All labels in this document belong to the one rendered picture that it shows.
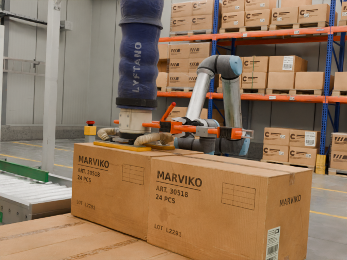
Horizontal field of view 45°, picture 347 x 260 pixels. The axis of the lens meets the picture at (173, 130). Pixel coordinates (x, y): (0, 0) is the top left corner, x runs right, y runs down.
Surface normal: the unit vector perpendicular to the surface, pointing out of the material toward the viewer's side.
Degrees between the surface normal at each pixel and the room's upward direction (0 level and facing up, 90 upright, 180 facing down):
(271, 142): 91
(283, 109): 90
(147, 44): 78
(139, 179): 90
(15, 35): 90
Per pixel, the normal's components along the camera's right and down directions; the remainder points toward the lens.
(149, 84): 0.58, -0.19
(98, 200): -0.65, 0.00
